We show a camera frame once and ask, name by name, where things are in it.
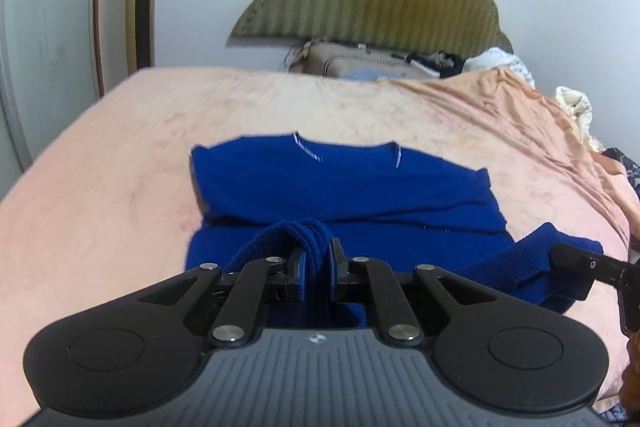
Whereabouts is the peach bed sheet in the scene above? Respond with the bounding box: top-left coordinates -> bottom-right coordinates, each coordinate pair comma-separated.
380,67 -> 640,268

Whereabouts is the olive padded headboard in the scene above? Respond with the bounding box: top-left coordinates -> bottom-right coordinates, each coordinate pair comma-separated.
226,0 -> 515,72

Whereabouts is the cream quilt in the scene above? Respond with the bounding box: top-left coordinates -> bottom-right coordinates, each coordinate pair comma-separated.
551,86 -> 601,152

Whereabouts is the beige handbag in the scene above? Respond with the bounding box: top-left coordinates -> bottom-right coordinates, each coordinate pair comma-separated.
290,39 -> 443,82

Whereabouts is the person's right hand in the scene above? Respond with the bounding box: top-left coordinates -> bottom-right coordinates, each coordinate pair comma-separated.
619,329 -> 640,413

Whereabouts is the flower-print wardrobe door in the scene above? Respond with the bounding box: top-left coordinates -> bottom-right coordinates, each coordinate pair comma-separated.
0,0 -> 108,172

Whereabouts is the gold tower air conditioner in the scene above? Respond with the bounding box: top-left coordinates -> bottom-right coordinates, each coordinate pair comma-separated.
125,0 -> 160,75

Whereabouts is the white crumpled cloth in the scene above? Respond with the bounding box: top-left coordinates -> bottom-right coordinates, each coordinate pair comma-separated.
462,47 -> 536,88

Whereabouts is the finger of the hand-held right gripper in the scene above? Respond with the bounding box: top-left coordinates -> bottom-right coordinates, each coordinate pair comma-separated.
550,243 -> 640,303

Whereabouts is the blue beaded knit sweater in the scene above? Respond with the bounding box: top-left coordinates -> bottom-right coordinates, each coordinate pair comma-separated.
185,132 -> 603,328

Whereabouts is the pink fleece blanket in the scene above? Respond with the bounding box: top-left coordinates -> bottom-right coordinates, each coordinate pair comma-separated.
0,67 -> 631,413

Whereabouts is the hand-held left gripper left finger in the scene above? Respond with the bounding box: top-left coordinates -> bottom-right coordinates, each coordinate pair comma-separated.
127,248 -> 307,347

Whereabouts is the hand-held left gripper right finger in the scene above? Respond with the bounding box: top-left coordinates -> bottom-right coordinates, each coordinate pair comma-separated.
330,239 -> 506,347

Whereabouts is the dark patterned cloth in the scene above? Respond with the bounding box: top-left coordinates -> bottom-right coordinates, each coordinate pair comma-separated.
602,147 -> 640,202

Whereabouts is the dark clothes pile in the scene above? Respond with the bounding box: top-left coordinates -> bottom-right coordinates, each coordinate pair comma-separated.
392,51 -> 468,80

